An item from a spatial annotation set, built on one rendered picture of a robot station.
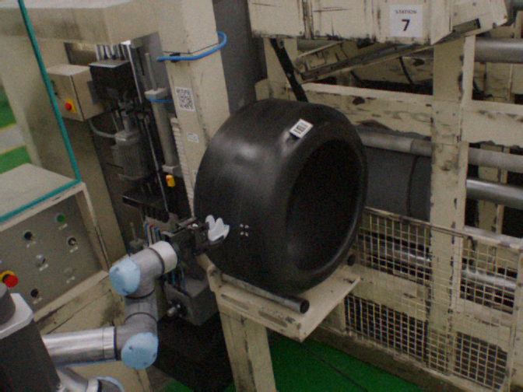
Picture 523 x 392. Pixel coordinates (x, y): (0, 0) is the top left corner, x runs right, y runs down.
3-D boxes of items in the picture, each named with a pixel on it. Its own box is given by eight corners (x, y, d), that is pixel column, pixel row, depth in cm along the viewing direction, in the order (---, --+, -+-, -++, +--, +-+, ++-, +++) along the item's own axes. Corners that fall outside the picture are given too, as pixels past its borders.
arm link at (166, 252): (166, 279, 128) (145, 269, 133) (181, 271, 131) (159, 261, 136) (163, 251, 125) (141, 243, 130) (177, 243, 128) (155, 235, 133)
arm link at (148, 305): (125, 345, 125) (120, 308, 120) (127, 315, 135) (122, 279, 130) (159, 341, 126) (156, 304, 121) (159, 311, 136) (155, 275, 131)
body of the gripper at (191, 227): (212, 220, 136) (176, 239, 127) (215, 250, 139) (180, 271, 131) (191, 214, 140) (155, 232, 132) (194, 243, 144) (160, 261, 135)
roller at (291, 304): (230, 273, 190) (222, 281, 187) (226, 264, 187) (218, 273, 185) (311, 306, 169) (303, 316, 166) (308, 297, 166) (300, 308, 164)
